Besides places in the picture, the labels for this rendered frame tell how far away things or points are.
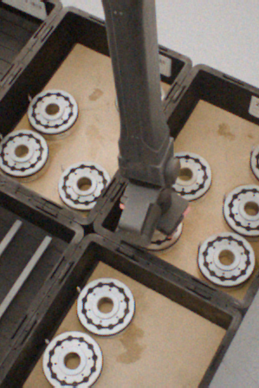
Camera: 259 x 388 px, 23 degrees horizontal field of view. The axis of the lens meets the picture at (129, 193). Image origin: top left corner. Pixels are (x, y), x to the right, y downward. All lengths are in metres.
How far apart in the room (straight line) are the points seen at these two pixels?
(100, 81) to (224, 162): 0.32
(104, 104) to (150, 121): 0.51
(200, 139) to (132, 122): 0.47
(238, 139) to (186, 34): 0.40
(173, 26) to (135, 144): 0.77
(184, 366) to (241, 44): 0.80
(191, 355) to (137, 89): 0.53
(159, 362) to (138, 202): 0.32
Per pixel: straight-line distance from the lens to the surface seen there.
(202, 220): 1.21
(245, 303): 1.07
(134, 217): 0.95
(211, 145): 1.28
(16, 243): 1.23
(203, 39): 1.59
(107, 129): 1.30
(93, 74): 1.38
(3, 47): 1.46
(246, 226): 1.19
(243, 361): 1.28
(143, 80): 0.77
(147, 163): 0.89
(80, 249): 1.09
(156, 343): 1.15
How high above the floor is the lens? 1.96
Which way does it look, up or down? 66 degrees down
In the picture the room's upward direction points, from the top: 6 degrees counter-clockwise
